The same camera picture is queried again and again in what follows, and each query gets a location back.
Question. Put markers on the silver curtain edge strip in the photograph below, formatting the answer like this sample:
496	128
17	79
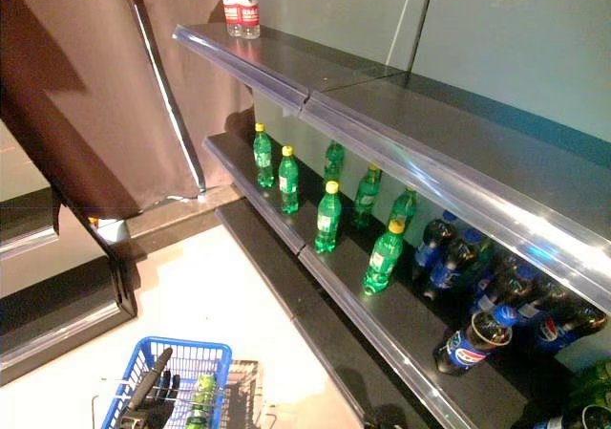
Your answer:
167	94

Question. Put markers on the black shelf board holding drinks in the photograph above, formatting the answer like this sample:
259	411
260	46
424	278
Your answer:
406	314

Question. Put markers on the dark side shelf unit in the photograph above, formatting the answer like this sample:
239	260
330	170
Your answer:
57	305

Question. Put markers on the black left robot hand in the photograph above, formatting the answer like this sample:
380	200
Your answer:
145	400

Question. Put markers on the blue plastic shopping basket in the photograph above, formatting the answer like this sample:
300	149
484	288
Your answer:
143	352

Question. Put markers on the dark cola bottle blue cap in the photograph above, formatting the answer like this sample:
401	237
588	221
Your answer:
448	271
539	300
556	333
432	247
465	350
501	285
549	423

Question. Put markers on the black shelf board clear rail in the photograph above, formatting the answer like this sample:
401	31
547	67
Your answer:
429	128

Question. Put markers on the black base shelf plinth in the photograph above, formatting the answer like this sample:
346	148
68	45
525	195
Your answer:
305	295

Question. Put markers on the green bottle in basket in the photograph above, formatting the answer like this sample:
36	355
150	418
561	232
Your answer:
203	395

